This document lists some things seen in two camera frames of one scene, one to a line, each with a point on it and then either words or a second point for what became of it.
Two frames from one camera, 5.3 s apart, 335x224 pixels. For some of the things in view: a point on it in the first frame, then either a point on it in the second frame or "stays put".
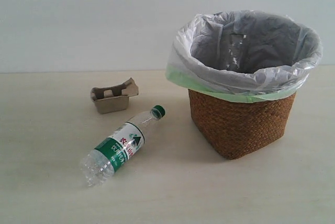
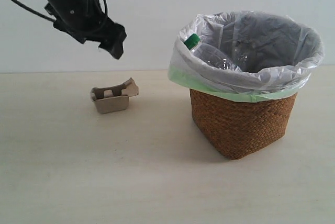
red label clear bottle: x=235 y=42 → x=245 y=55
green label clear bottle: x=100 y=164 → x=211 y=54
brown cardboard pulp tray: x=113 y=99 stays put
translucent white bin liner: x=243 y=55 stays put
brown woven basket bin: x=238 y=129 stays put
